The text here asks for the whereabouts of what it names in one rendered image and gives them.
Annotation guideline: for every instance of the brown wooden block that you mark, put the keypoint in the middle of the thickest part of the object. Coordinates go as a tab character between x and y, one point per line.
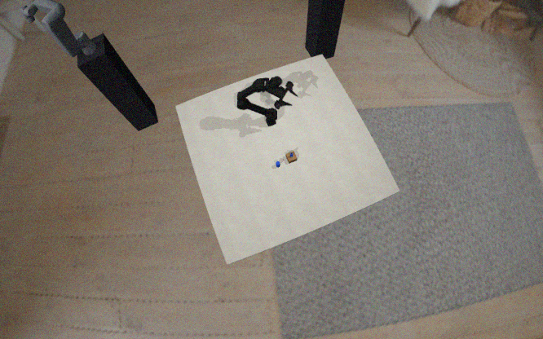
291	159

